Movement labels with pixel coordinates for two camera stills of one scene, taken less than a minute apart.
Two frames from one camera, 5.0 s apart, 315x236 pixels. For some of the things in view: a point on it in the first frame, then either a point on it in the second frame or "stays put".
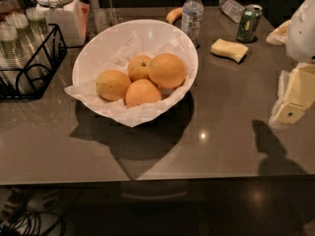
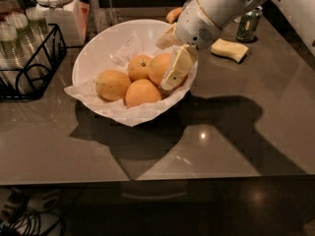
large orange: [166, 71] stays put
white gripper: [302, 33] → [196, 29]
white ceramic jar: [66, 16] stays put
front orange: [142, 90] stays put
